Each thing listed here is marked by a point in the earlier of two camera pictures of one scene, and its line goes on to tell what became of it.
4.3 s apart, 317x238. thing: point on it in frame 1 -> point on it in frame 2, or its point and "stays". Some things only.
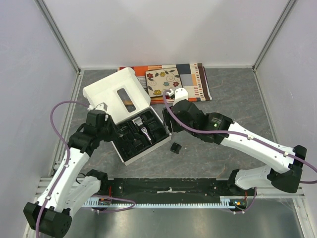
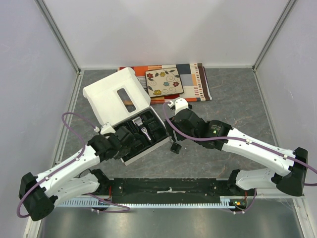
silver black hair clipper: (138, 122) stays
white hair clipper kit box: (138, 128) stays
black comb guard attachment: (176, 148) stays
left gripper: (109, 120) -> (125, 150)
